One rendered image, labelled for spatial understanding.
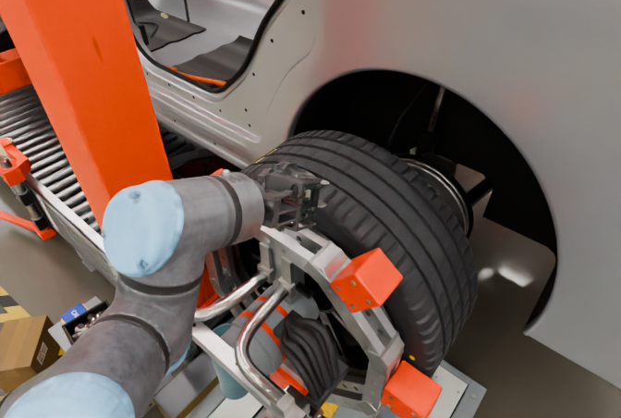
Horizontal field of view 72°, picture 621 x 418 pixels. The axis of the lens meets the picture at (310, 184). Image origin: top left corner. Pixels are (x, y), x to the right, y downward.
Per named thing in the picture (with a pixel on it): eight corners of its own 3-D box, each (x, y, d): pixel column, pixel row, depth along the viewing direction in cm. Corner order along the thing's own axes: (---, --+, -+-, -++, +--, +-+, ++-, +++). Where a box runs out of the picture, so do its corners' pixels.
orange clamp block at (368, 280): (375, 287, 81) (405, 276, 74) (351, 315, 77) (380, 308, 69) (352, 258, 81) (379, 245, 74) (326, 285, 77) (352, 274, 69)
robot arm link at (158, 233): (90, 259, 46) (99, 171, 43) (182, 235, 56) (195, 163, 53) (144, 301, 41) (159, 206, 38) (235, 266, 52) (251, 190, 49)
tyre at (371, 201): (499, 171, 79) (253, 103, 117) (440, 248, 66) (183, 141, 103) (467, 372, 117) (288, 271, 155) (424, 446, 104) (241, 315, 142)
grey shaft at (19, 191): (57, 236, 224) (15, 160, 192) (47, 242, 221) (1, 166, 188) (49, 228, 229) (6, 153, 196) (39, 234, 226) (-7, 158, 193)
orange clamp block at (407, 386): (398, 374, 93) (436, 401, 88) (378, 403, 88) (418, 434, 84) (403, 358, 88) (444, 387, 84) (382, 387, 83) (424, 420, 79)
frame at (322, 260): (383, 422, 107) (420, 294, 72) (369, 445, 104) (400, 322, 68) (234, 301, 133) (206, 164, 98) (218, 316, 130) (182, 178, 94)
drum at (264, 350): (322, 331, 104) (323, 298, 95) (260, 402, 92) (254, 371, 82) (279, 300, 111) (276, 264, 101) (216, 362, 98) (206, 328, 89)
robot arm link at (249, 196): (187, 236, 56) (192, 163, 54) (214, 228, 60) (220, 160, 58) (238, 257, 51) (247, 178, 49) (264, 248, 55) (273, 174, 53)
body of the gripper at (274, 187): (318, 226, 65) (267, 244, 55) (273, 211, 69) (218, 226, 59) (324, 176, 63) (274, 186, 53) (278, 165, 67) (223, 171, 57)
